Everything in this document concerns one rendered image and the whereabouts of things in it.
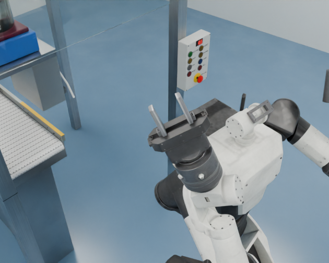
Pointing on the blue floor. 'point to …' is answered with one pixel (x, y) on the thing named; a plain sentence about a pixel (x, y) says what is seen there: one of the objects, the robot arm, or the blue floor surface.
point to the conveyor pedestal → (41, 215)
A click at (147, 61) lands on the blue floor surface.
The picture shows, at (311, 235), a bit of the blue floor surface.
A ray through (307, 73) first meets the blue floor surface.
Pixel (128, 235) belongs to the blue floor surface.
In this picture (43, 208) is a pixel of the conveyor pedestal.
